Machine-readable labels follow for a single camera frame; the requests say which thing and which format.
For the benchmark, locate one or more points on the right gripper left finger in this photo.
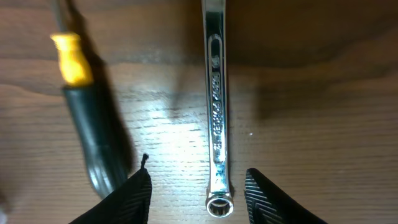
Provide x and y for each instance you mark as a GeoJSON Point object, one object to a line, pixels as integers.
{"type": "Point", "coordinates": [128, 204]}

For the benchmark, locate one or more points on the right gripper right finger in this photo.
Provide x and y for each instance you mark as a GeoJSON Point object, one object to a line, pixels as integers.
{"type": "Point", "coordinates": [268, 204]}

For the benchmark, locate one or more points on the silver ring wrench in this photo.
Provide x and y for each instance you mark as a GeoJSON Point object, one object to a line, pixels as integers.
{"type": "Point", "coordinates": [219, 201]}

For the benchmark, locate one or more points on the black yellow screwdriver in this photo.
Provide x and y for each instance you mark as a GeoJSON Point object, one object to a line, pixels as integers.
{"type": "Point", "coordinates": [103, 159]}

